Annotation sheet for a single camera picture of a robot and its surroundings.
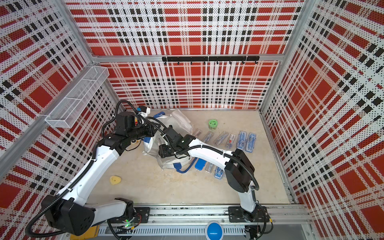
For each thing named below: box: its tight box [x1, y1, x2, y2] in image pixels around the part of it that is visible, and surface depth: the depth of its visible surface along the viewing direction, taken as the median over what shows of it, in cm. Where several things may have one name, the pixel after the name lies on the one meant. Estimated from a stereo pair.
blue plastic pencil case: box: [194, 158, 207, 171], surface depth 92 cm
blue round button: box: [205, 220, 224, 240], surface depth 69 cm
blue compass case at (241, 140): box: [236, 130, 247, 151], surface depth 103 cm
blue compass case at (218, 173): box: [214, 166, 224, 180], surface depth 88 cm
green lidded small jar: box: [208, 119, 218, 131], surface depth 110 cm
